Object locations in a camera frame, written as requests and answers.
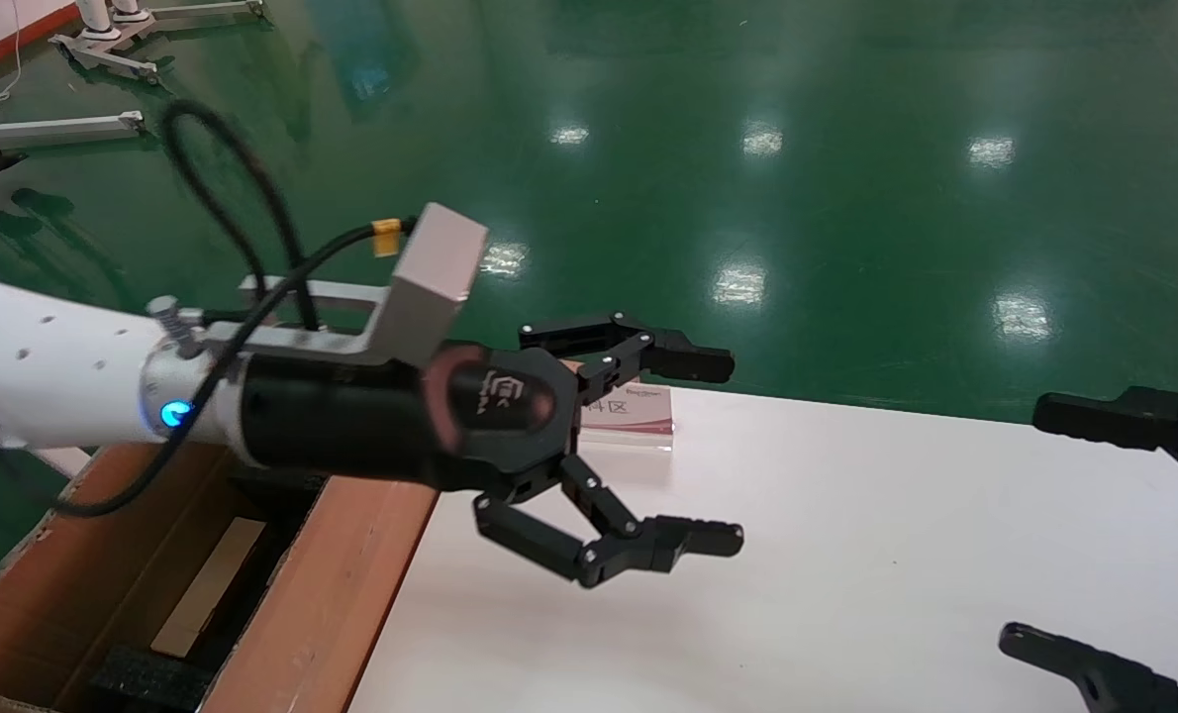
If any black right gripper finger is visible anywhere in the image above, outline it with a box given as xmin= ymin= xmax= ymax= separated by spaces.
xmin=997 ymin=624 xmax=1178 ymax=713
xmin=1031 ymin=386 xmax=1178 ymax=493

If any black foam block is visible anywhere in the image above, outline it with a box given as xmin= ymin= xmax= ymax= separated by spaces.
xmin=89 ymin=644 xmax=216 ymax=713

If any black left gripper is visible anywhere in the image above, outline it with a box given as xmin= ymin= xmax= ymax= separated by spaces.
xmin=238 ymin=342 xmax=585 ymax=496

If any white metal robot stand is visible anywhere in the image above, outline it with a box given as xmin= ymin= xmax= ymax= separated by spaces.
xmin=0 ymin=111 xmax=147 ymax=150
xmin=48 ymin=0 xmax=265 ymax=85

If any large brown cardboard box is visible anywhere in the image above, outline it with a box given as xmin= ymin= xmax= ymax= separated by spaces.
xmin=0 ymin=441 xmax=442 ymax=713

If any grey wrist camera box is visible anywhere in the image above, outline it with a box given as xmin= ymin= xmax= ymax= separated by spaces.
xmin=238 ymin=203 xmax=491 ymax=367

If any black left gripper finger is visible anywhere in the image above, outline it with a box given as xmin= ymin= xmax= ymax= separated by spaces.
xmin=472 ymin=454 xmax=745 ymax=590
xmin=520 ymin=312 xmax=736 ymax=417

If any black arm cable yellow tag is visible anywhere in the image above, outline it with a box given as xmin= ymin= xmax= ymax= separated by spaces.
xmin=0 ymin=99 xmax=417 ymax=521

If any small brown cardboard box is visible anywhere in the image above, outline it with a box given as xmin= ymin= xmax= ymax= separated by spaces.
xmin=148 ymin=515 xmax=268 ymax=660

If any white sign with red text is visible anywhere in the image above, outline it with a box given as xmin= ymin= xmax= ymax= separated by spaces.
xmin=579 ymin=384 xmax=674 ymax=452

